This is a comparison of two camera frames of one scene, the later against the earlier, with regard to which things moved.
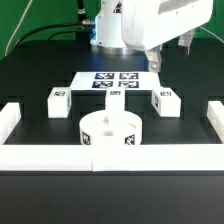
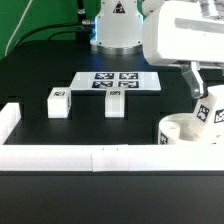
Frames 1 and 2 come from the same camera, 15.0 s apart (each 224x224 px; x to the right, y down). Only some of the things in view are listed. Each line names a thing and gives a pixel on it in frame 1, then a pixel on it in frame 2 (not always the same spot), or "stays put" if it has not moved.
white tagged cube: [59, 103] stays put
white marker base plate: [112, 80] stays put
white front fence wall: [111, 157] stays put
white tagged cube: [166, 102] -> [208, 121]
